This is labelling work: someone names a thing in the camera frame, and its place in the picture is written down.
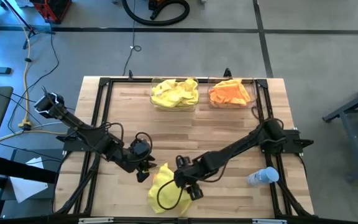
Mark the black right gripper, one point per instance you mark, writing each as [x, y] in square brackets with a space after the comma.
[188, 175]

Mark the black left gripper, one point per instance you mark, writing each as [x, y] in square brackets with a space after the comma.
[135, 163]

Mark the yellow microfiber towel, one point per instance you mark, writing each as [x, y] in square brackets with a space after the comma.
[169, 194]
[172, 93]

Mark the orange microfiber towel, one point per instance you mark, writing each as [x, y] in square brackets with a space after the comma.
[228, 93]

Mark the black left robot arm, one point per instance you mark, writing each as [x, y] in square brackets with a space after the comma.
[85, 133]

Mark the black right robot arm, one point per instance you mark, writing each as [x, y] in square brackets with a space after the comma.
[241, 144]

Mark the clear plastic basket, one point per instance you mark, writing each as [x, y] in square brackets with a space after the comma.
[253, 93]
[172, 109]

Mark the clear plastic cup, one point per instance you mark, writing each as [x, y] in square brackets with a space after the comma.
[263, 176]

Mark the white paper sheet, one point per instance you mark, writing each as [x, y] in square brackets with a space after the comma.
[26, 189]

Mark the grey metal table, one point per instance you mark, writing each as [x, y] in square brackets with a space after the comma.
[346, 107]

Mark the red equipment box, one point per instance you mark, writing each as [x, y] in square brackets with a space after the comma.
[53, 11]

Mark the black tripod stand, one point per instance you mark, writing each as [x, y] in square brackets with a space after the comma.
[23, 21]

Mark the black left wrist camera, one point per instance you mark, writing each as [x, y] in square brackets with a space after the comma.
[140, 147]

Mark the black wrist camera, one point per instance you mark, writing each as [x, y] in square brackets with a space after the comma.
[140, 147]
[182, 161]

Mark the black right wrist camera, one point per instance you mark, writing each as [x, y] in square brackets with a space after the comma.
[182, 161]

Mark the black table frame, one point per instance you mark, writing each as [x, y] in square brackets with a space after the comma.
[135, 219]

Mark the silver frame bracket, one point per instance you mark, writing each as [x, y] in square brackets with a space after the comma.
[269, 221]
[95, 220]

